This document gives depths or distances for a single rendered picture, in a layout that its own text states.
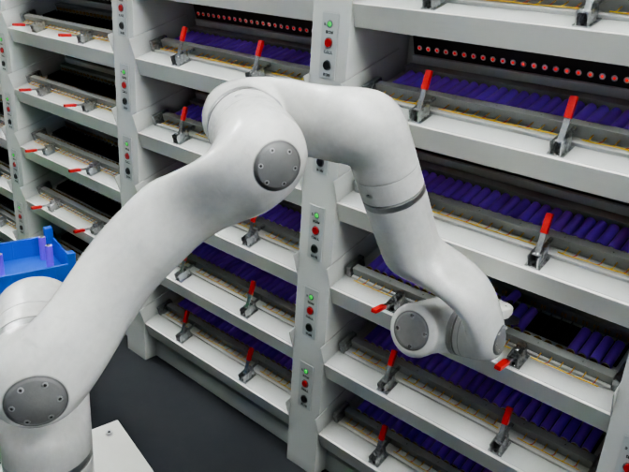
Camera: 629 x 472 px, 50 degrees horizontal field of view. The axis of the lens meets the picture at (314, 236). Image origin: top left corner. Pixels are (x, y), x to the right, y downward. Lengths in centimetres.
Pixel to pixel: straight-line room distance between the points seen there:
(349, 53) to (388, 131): 48
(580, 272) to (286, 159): 61
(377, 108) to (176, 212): 28
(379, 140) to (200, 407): 126
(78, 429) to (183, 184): 38
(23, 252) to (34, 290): 96
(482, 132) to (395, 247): 33
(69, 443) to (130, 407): 100
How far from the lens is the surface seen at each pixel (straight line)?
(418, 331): 104
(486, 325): 101
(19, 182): 260
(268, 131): 75
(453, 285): 98
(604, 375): 126
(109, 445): 133
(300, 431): 172
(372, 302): 141
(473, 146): 119
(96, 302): 85
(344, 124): 85
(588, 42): 110
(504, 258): 121
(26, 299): 94
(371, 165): 88
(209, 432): 188
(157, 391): 203
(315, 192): 142
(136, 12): 185
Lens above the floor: 117
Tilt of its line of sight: 22 degrees down
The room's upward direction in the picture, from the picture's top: 4 degrees clockwise
